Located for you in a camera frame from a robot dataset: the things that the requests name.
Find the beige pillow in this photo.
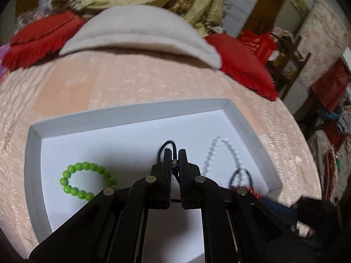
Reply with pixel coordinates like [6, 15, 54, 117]
[59, 5, 222, 69]

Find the red bead bracelet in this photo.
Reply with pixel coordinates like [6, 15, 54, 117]
[229, 185, 261, 200]

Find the red shopping bag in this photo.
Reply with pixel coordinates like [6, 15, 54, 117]
[238, 30, 278, 65]

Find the white cardboard tray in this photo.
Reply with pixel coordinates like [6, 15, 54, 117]
[24, 99, 282, 262]

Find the red fringed cushion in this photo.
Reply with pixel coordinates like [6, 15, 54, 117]
[205, 34, 278, 101]
[2, 11, 85, 71]

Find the left red fringed cushion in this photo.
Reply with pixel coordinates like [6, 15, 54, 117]
[2, 11, 85, 71]

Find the black braided hair tie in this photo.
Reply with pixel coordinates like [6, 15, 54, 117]
[229, 169, 253, 188]

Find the wooden chair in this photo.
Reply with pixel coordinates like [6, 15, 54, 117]
[266, 35, 311, 100]

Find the black hair tie with charm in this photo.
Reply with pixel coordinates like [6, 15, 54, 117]
[158, 140, 178, 165]

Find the pink textured bedspread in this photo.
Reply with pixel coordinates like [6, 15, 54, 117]
[1, 50, 321, 257]

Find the green bead bracelet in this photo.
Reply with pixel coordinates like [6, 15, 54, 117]
[59, 161, 120, 201]

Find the right red fringed cushion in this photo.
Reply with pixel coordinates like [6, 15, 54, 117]
[205, 34, 278, 101]

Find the white bead bracelet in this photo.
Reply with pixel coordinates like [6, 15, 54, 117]
[202, 135, 246, 187]

